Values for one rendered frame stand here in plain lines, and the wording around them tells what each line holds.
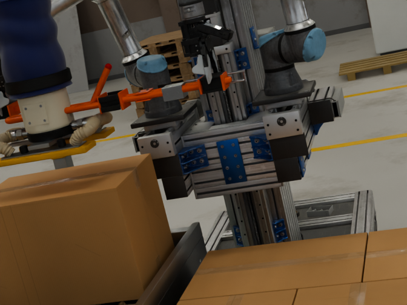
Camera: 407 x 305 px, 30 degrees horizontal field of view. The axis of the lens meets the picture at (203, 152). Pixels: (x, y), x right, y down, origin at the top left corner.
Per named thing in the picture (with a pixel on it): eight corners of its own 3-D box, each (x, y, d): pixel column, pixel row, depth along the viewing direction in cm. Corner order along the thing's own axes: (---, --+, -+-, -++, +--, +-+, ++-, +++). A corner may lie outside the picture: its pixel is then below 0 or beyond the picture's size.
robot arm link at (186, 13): (205, 0, 241) (198, 3, 234) (208, 14, 243) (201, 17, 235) (182, 5, 244) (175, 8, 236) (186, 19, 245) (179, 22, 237)
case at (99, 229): (-10, 317, 271) (-44, 213, 261) (37, 269, 308) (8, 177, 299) (146, 298, 255) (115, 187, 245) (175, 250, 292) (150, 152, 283)
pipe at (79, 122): (-7, 156, 256) (-11, 140, 255) (26, 137, 279) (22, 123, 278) (85, 141, 247) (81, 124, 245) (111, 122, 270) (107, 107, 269)
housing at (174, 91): (163, 101, 247) (160, 88, 246) (169, 97, 253) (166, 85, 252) (183, 98, 245) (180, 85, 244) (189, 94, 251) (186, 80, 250)
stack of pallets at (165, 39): (200, 109, 872) (183, 37, 852) (137, 121, 898) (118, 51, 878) (225, 88, 980) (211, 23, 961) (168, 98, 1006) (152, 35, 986)
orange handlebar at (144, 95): (-24, 132, 266) (-27, 122, 265) (16, 113, 294) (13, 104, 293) (231, 86, 241) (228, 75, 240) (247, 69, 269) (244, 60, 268)
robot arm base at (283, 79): (268, 89, 301) (262, 65, 299) (305, 83, 297) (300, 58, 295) (261, 98, 287) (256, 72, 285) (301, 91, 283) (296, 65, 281)
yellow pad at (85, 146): (-6, 168, 255) (-10, 154, 254) (7, 160, 264) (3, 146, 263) (86, 153, 246) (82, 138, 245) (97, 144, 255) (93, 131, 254)
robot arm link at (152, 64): (149, 94, 296) (141, 60, 293) (138, 92, 308) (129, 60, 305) (177, 85, 300) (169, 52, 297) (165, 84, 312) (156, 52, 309)
